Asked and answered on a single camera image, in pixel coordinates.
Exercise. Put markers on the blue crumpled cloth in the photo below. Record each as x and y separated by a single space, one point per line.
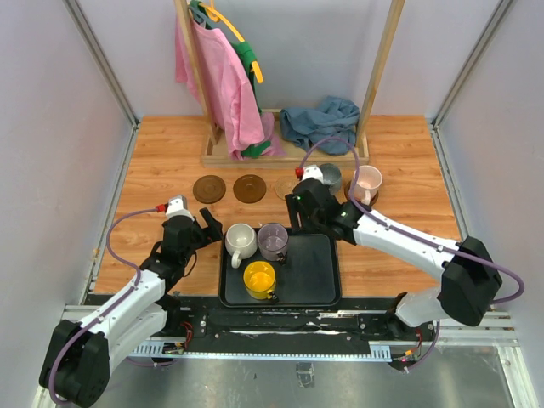
334 117

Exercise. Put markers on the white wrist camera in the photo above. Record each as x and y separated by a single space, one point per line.
313 172
177 206

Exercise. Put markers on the white ceramic mug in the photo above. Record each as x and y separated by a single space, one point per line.
240 243

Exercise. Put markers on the brown glass coaster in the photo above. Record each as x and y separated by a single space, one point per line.
249 188

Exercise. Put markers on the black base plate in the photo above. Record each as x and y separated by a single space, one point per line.
346 328

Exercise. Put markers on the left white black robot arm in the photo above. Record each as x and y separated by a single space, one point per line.
83 354

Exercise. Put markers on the green shirt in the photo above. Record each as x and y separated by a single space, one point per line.
232 69

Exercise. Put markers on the yellow hanger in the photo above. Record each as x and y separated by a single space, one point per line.
216 16

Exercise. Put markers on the light woven coaster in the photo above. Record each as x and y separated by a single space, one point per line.
284 186

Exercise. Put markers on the purple glass mug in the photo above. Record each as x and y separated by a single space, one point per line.
272 242

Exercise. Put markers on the grey glass mug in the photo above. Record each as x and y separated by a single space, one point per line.
332 177

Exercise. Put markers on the black plastic tray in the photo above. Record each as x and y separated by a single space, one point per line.
309 278

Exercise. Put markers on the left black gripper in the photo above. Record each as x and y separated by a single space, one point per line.
214 233

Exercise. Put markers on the pink ceramic mug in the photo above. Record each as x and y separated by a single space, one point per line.
367 183

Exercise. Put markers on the yellow glass mug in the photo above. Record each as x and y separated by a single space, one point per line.
259 279

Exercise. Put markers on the aluminium front rail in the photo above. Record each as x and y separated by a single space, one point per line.
495 331

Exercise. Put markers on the wooden clothes rack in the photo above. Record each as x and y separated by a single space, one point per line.
214 147

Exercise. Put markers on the dark wooden coaster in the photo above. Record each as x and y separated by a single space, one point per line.
209 189
346 190

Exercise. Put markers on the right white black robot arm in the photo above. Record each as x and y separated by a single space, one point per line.
468 280

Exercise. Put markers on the pink shirt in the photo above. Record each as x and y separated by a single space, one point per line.
226 69

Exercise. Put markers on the green hanger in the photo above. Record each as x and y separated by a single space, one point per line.
200 15

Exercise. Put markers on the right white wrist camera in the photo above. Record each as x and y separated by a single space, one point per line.
313 172

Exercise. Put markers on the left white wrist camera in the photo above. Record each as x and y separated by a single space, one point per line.
177 206

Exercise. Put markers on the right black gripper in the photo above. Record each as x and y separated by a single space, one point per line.
295 207

